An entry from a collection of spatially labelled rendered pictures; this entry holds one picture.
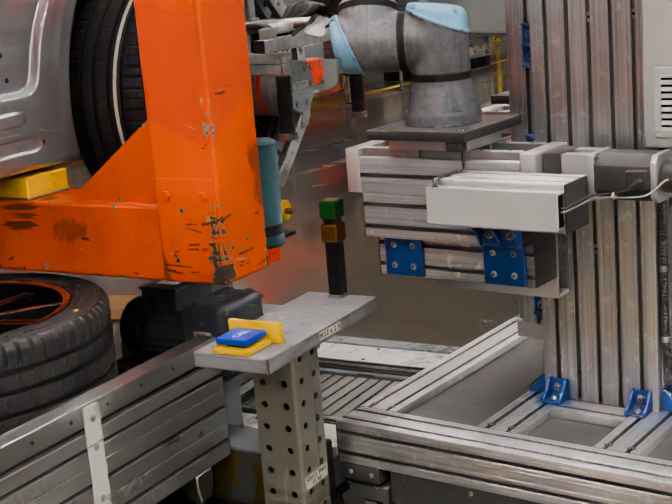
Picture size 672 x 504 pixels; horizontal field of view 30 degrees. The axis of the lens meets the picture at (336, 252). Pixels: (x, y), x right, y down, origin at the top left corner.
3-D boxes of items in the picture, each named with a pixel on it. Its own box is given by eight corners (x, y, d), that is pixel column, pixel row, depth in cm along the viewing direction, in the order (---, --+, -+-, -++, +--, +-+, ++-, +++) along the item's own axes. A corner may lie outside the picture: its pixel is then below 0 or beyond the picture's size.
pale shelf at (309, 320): (309, 304, 273) (308, 290, 272) (378, 309, 264) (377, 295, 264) (193, 367, 237) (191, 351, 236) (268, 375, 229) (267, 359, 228)
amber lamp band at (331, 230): (330, 238, 266) (329, 219, 266) (347, 239, 264) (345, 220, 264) (321, 242, 263) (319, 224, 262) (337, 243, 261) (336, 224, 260)
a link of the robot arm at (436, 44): (469, 73, 236) (465, 0, 233) (398, 77, 239) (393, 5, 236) (474, 66, 248) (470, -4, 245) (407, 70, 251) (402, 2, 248)
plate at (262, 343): (236, 340, 241) (236, 335, 241) (271, 343, 237) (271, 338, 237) (212, 353, 234) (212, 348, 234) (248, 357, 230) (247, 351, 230)
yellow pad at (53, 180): (26, 187, 296) (23, 166, 295) (71, 188, 289) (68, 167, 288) (-16, 199, 284) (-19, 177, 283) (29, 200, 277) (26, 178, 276)
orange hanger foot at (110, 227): (33, 250, 302) (13, 108, 294) (211, 262, 276) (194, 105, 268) (-17, 268, 288) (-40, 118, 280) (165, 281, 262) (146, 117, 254)
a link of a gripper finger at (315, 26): (306, 42, 267) (336, 16, 270) (288, 33, 271) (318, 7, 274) (310, 53, 270) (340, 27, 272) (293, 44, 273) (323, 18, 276)
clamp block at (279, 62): (261, 73, 291) (258, 50, 290) (294, 72, 287) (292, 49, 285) (249, 76, 287) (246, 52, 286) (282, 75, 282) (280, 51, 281)
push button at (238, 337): (237, 338, 240) (235, 326, 240) (267, 341, 237) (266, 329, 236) (216, 349, 234) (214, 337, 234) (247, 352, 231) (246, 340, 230)
